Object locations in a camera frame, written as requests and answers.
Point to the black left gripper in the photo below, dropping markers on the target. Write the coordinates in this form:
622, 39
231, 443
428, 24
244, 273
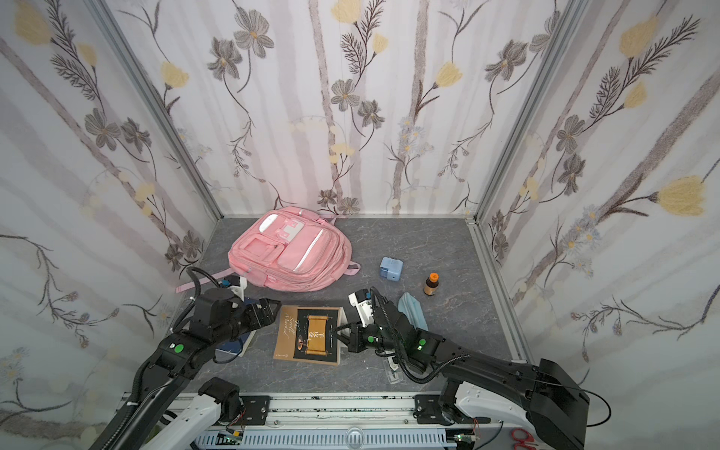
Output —
259, 313

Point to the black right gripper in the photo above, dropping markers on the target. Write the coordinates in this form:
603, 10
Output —
363, 337

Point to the brown black hardcover book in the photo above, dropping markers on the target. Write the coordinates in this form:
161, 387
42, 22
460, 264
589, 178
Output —
309, 334

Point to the pink school backpack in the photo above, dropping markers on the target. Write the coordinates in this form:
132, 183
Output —
293, 250

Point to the blue paperback book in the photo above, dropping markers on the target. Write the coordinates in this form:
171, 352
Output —
231, 350

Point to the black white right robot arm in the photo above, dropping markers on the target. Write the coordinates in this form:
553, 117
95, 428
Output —
554, 404

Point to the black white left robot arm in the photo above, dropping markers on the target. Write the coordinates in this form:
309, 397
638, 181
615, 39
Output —
156, 384

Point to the light blue pencil case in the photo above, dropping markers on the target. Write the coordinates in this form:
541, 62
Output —
412, 309

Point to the blue pencil sharpener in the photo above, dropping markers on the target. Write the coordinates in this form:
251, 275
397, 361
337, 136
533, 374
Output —
391, 269

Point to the clear plastic stapler box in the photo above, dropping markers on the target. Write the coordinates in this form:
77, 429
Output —
392, 372

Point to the small orange-capped bottle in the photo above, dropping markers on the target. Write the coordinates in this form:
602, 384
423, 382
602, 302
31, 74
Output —
431, 284

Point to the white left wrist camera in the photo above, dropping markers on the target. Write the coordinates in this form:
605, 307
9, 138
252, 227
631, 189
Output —
236, 284

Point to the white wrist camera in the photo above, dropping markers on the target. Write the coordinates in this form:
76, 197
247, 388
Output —
236, 284
362, 302

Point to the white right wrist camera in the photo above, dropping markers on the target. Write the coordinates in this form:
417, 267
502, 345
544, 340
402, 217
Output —
362, 302

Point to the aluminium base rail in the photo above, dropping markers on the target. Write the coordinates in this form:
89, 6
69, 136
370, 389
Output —
342, 421

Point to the red handled scissors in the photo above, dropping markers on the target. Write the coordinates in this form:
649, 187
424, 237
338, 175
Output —
523, 439

